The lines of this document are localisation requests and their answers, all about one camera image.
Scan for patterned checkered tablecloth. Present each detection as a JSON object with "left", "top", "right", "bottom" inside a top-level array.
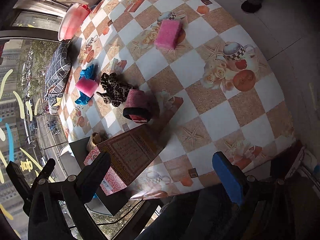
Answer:
[{"left": 59, "top": 0, "right": 295, "bottom": 199}]

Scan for pink foam sponge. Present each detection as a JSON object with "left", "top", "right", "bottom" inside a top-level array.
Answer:
[
  {"left": 154, "top": 20, "right": 182, "bottom": 50},
  {"left": 75, "top": 77, "right": 98, "bottom": 98}
]

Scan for pink plastic basin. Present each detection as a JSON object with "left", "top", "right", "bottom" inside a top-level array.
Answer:
[{"left": 57, "top": 3, "right": 91, "bottom": 41}]

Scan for beige knitted item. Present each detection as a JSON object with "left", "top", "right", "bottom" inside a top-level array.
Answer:
[{"left": 86, "top": 132, "right": 108, "bottom": 152}]

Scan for checked dark blue cushion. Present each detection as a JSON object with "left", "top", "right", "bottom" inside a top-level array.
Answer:
[{"left": 44, "top": 40, "right": 71, "bottom": 115}]

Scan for pink knitted sleeve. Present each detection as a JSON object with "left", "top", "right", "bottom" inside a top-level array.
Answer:
[{"left": 123, "top": 89, "right": 152, "bottom": 124}]

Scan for leopard print scrunchie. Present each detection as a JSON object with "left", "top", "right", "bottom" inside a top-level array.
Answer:
[{"left": 97, "top": 73, "right": 133, "bottom": 107}]

